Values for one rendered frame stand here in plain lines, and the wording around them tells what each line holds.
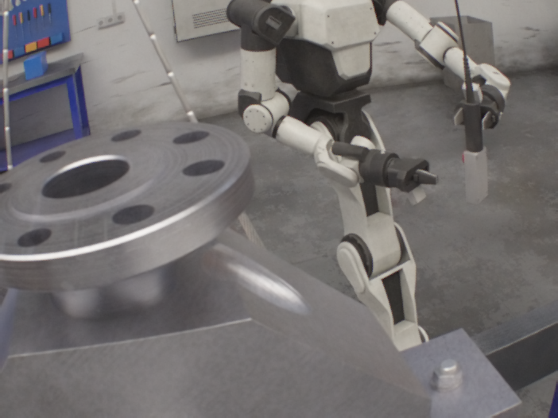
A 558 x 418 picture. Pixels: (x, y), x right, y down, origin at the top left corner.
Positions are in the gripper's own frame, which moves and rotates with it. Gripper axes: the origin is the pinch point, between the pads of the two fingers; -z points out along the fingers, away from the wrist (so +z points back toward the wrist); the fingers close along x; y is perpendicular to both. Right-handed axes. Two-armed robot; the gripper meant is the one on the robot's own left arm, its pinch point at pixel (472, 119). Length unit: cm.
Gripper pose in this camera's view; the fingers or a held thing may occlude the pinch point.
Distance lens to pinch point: 158.9
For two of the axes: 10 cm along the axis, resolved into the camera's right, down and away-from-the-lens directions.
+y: -1.4, -9.1, -3.8
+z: 5.6, -3.9, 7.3
